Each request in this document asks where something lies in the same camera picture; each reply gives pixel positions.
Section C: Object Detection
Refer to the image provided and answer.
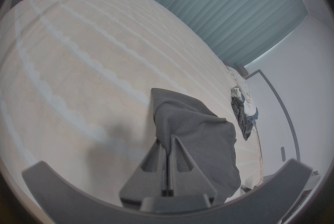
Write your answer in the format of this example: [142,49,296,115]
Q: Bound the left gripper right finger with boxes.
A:
[168,135,217,208]

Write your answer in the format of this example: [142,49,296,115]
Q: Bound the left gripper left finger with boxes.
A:
[119,138,169,210]

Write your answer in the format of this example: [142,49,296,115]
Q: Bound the black T-shirt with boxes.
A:
[151,88,242,204]

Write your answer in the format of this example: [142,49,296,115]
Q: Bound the pile of clothes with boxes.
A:
[231,86,260,123]

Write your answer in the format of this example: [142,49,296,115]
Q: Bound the bed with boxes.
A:
[0,0,300,192]

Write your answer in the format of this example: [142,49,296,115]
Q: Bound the black satin garment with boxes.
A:
[231,96,255,141]

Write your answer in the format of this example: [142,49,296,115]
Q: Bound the grey bedside table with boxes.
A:
[224,61,248,77]

